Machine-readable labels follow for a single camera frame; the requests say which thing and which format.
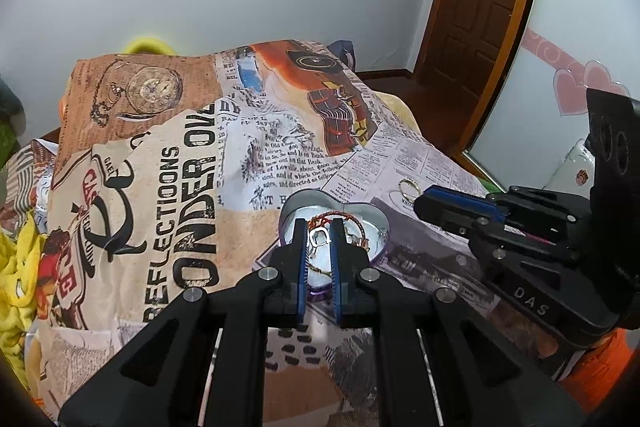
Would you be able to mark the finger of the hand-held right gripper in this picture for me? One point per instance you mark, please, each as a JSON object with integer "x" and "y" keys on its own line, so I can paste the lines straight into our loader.
{"x": 445, "y": 212}
{"x": 465, "y": 199}

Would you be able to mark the gold hoop bangle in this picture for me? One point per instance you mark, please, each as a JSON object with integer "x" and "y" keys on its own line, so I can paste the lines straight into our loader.
{"x": 400, "y": 189}

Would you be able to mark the white wardrobe door pink hearts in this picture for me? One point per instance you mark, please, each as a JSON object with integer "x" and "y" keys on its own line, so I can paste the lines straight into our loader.
{"x": 575, "y": 32}

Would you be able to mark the newspaper print blanket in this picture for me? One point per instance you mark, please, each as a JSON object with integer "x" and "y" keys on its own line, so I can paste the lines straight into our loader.
{"x": 175, "y": 132}

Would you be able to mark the purple heart-shaped tin box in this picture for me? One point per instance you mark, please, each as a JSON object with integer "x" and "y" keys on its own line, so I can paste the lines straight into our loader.
{"x": 374, "y": 219}

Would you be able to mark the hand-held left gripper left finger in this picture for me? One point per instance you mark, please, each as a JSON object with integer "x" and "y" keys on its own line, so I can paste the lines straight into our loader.
{"x": 301, "y": 267}

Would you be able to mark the dark blue bag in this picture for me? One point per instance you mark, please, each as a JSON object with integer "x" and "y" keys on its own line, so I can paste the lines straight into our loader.
{"x": 345, "y": 54}

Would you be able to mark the brown wooden door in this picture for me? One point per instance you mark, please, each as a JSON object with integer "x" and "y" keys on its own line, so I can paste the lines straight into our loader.
{"x": 480, "y": 7}

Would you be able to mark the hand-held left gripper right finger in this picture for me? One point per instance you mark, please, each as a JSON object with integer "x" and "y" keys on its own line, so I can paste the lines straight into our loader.
{"x": 336, "y": 267}

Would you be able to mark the white suitcase with stickers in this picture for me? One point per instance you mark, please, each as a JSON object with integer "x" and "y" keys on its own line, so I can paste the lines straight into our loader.
{"x": 570, "y": 169}

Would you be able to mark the yellow fleece blanket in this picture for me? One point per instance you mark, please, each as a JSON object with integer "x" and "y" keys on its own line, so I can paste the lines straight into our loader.
{"x": 17, "y": 287}

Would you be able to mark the striped bed sheet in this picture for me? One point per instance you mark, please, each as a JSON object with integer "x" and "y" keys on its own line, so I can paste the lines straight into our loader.
{"x": 20, "y": 172}

